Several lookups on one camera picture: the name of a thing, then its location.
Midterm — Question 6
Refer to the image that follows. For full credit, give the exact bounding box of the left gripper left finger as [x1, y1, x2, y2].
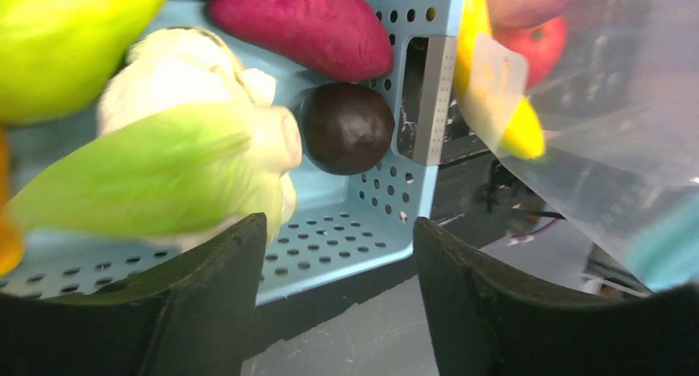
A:
[1, 214, 267, 375]

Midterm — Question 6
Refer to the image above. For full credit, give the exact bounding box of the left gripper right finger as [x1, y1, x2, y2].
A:
[413, 217, 698, 375]

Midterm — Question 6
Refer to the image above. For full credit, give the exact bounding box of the large yellow banana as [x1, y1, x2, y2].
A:
[453, 0, 547, 160]

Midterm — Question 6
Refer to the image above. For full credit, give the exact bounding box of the clear zip top bag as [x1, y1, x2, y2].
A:
[486, 0, 698, 291]

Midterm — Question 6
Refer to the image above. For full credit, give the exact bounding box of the red apple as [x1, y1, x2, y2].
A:
[493, 16, 567, 90]

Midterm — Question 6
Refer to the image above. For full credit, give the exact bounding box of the white cauliflower with leaves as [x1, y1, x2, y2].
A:
[4, 26, 303, 251]

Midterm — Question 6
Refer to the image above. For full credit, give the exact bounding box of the orange carrot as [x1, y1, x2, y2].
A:
[1, 129, 25, 276]

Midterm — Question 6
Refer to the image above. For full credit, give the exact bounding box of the dark round plum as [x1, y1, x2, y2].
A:
[299, 82, 395, 176]

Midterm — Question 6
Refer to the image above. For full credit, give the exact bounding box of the magenta sweet potato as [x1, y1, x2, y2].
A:
[208, 0, 394, 82]

